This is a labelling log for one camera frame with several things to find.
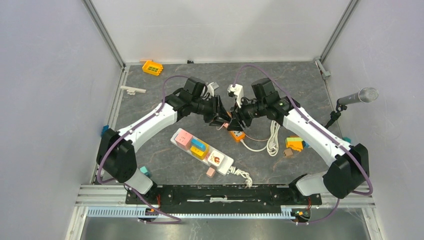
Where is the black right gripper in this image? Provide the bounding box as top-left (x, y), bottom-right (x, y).
top-left (227, 95), bottom-right (267, 132)

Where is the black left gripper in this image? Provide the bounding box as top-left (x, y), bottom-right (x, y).
top-left (191, 95), bottom-right (231, 128)

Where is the pink charger with cable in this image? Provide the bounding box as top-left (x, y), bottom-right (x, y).
top-left (216, 123), bottom-right (269, 143)

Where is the orange power strip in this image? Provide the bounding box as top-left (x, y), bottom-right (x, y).
top-left (229, 131), bottom-right (246, 143)

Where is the blue rounded adapter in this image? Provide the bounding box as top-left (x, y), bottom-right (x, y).
top-left (191, 138), bottom-right (207, 152)

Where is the white cube adapter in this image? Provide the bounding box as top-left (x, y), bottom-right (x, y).
top-left (207, 150), bottom-right (225, 167)

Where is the white multicolour power strip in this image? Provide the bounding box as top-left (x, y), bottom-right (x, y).
top-left (170, 128), bottom-right (234, 176)

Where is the yellow cube socket adapter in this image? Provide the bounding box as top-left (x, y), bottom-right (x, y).
top-left (190, 142), bottom-right (210, 161)

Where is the pink cube socket adapter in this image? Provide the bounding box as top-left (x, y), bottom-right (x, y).
top-left (174, 129), bottom-right (193, 151)

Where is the small pink plug adapter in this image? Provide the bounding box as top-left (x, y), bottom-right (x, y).
top-left (206, 166), bottom-right (216, 179)

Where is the wooden letter cube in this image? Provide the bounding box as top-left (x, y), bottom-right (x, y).
top-left (283, 148), bottom-right (294, 158)

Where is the colourful toy block stack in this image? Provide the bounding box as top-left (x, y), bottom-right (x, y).
top-left (285, 136), bottom-right (306, 152)

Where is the grey microphone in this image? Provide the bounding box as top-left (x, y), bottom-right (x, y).
top-left (337, 87), bottom-right (379, 106)

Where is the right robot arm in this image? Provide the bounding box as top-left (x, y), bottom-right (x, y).
top-left (227, 78), bottom-right (373, 204)

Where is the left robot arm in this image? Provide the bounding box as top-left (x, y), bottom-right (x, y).
top-left (96, 77), bottom-right (231, 204)

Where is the yellow toy brick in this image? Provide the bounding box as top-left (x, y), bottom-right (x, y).
top-left (142, 60), bottom-right (164, 76)

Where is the teal cube right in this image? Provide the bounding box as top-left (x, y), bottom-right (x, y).
top-left (342, 136), bottom-right (352, 144)

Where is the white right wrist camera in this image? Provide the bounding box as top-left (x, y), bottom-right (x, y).
top-left (227, 84), bottom-right (244, 108)

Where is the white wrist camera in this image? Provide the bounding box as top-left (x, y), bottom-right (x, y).
top-left (227, 84), bottom-right (244, 108)
top-left (203, 82), bottom-right (219, 99)

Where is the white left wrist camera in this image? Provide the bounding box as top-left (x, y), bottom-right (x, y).
top-left (203, 82), bottom-right (219, 99)

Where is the white coiled cable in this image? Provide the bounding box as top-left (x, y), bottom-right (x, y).
top-left (240, 119), bottom-right (282, 157)

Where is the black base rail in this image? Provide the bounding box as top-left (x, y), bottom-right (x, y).
top-left (143, 183), bottom-right (323, 214)

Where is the white flat bracket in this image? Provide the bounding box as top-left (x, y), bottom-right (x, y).
top-left (120, 85), bottom-right (147, 95)

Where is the blue wall clip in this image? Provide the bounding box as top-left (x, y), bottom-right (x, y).
top-left (100, 125), bottom-right (109, 137)

